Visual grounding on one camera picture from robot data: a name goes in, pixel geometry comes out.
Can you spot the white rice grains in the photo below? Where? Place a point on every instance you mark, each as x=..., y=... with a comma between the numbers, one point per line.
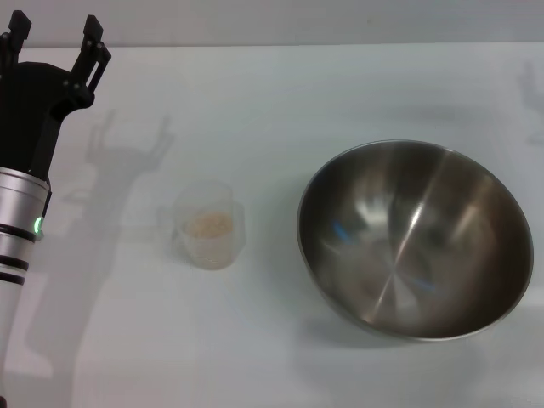
x=209, y=224

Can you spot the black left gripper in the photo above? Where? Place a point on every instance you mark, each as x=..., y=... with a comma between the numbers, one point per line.
x=30, y=110

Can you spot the stainless steel mixing bowl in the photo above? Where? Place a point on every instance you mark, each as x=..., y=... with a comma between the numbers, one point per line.
x=416, y=238

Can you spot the clear plastic measuring cup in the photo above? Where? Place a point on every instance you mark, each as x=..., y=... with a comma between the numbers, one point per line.
x=204, y=251

